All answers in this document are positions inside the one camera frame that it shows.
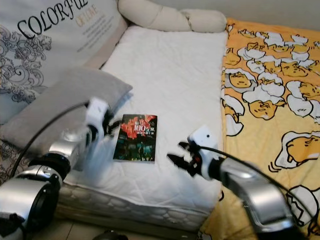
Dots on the yellow printed blanket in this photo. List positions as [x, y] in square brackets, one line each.
[270, 65]

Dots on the small beige bolster pillow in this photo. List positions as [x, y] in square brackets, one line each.
[207, 21]

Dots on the large beige bolster pillow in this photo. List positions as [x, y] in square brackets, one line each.
[150, 15]

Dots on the dark cover paperback book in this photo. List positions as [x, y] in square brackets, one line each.
[137, 140]

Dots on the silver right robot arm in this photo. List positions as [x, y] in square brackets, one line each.
[255, 190]

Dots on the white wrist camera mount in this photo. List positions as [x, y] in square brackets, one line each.
[97, 112]
[205, 142]

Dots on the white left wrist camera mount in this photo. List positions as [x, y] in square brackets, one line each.
[97, 112]

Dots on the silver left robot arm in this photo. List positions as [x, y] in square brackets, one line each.
[30, 205]

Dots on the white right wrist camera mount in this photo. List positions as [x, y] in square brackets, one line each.
[205, 142]

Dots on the grey quilted mattress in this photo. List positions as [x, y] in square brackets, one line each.
[145, 210]

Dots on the grey rectangular pillow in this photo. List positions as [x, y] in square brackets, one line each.
[65, 100]

